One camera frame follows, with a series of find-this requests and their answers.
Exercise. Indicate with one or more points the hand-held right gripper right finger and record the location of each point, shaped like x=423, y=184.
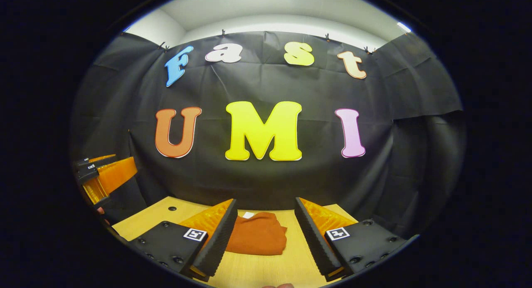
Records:
x=316, y=238

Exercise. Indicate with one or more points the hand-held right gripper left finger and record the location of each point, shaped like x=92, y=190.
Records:
x=218, y=242

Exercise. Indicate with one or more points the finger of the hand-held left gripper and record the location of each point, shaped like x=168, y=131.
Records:
x=97, y=159
x=112, y=176

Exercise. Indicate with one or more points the orange knitted shirt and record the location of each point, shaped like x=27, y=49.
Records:
x=259, y=236

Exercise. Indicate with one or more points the ceiling light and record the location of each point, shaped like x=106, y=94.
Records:
x=404, y=27

